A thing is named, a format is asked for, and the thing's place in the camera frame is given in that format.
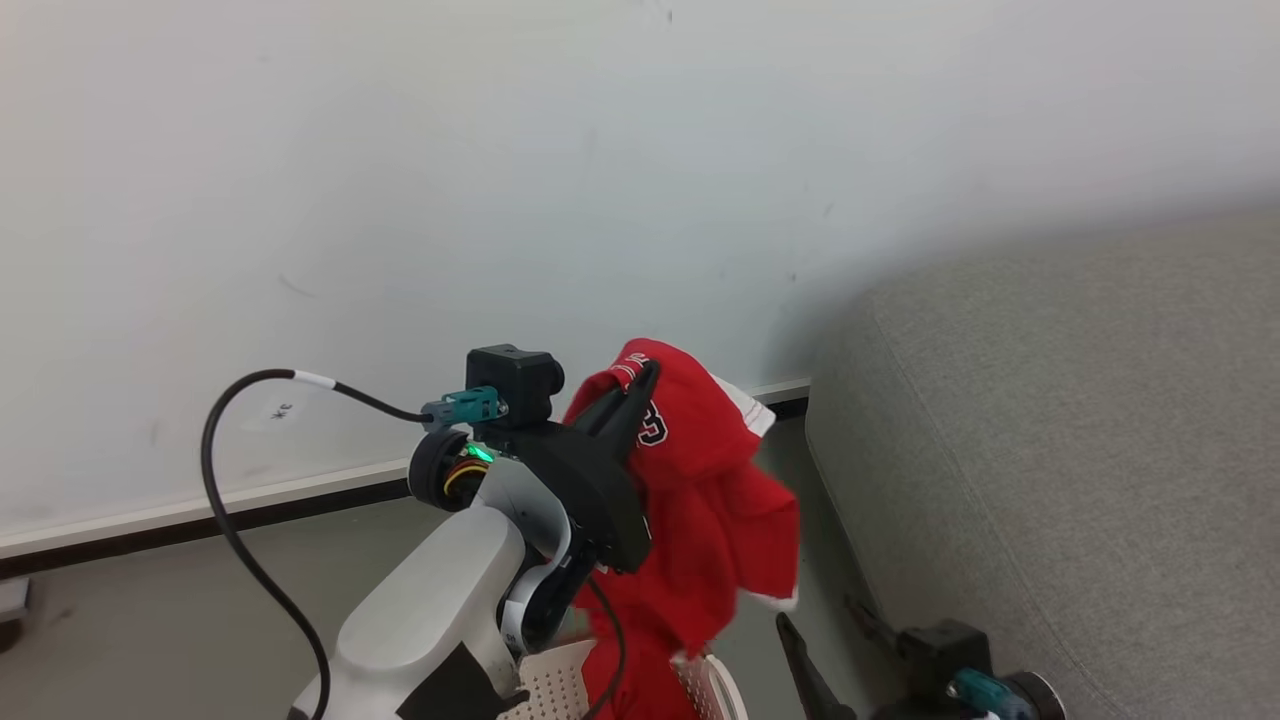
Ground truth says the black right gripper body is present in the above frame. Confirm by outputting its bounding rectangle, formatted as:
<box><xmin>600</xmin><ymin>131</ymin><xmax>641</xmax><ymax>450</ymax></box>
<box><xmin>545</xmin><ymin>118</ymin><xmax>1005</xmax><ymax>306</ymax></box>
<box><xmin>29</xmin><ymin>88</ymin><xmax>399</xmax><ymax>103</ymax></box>
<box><xmin>868</xmin><ymin>697</ymin><xmax>967</xmax><ymax>720</ymax></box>

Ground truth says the dark left gripper long finger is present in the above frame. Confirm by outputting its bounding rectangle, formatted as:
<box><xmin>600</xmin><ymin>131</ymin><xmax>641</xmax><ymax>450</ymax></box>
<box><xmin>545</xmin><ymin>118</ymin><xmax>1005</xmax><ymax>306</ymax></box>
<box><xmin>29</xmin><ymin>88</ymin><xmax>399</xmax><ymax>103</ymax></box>
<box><xmin>600</xmin><ymin>360</ymin><xmax>662</xmax><ymax>464</ymax></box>

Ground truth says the dark left gripper short-seen finger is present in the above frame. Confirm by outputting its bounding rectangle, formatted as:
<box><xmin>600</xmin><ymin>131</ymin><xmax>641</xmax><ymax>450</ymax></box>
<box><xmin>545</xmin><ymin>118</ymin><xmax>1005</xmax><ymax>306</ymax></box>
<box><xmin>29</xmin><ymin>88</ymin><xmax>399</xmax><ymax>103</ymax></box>
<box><xmin>574</xmin><ymin>391</ymin><xmax>627</xmax><ymax>434</ymax></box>

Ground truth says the dark right gripper long finger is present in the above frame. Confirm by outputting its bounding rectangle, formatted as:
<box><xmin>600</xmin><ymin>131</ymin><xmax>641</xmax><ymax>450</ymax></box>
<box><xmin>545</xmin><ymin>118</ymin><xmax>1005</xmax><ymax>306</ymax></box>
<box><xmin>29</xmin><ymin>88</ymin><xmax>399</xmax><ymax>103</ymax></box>
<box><xmin>776</xmin><ymin>612</ymin><xmax>859</xmax><ymax>720</ymax></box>

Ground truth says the dark right gripper thin finger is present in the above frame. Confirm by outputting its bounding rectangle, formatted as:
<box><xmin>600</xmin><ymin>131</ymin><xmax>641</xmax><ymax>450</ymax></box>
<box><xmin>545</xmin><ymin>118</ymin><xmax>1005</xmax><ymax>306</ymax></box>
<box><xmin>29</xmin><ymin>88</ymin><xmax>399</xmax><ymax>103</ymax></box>
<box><xmin>844</xmin><ymin>596</ymin><xmax>902</xmax><ymax>652</ymax></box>

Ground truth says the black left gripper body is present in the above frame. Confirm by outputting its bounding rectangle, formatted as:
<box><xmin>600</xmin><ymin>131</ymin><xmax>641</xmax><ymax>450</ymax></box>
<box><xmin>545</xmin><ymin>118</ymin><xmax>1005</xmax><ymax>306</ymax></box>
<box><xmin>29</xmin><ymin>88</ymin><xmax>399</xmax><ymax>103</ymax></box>
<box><xmin>508</xmin><ymin>424</ymin><xmax>654</xmax><ymax>575</ymax></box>

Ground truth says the red basketball jersey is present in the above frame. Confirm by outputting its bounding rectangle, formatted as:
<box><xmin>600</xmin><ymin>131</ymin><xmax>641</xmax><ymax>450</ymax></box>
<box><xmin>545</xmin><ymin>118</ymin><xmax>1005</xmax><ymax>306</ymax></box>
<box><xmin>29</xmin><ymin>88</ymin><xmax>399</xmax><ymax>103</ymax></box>
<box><xmin>562</xmin><ymin>338</ymin><xmax>802</xmax><ymax>720</ymax></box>

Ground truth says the white perforated laundry basket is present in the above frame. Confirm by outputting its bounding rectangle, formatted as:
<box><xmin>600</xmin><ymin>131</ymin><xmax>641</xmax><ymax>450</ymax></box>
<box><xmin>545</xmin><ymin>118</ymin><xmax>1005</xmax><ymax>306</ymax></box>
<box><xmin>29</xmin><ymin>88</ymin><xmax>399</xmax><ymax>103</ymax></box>
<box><xmin>495</xmin><ymin>638</ymin><xmax>750</xmax><ymax>720</ymax></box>

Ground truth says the grey fabric sofa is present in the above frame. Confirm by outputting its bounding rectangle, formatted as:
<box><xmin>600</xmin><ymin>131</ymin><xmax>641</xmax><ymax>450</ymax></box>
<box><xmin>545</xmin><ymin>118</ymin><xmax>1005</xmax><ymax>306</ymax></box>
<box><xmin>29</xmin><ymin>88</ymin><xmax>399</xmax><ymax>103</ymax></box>
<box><xmin>804</xmin><ymin>208</ymin><xmax>1280</xmax><ymax>720</ymax></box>

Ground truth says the white and black baseboard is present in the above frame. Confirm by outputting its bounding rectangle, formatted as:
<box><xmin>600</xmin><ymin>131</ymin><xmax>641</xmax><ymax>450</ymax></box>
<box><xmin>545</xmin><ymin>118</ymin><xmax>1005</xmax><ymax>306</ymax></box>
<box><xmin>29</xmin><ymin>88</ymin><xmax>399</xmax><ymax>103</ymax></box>
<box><xmin>0</xmin><ymin>377</ymin><xmax>812</xmax><ymax>582</ymax></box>

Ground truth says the grey furniture with black caster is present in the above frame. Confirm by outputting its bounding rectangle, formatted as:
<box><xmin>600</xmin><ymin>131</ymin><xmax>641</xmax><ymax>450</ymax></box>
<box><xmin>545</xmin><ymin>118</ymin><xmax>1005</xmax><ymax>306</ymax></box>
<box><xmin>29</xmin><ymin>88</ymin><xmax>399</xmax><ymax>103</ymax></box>
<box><xmin>0</xmin><ymin>577</ymin><xmax>32</xmax><ymax>653</ymax></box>

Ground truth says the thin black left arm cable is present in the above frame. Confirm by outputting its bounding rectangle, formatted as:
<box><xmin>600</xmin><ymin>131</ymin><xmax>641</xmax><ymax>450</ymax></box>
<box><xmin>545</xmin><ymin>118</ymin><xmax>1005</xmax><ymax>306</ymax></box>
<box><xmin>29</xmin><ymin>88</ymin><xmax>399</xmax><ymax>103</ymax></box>
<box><xmin>201</xmin><ymin>368</ymin><xmax>437</xmax><ymax>720</ymax></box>

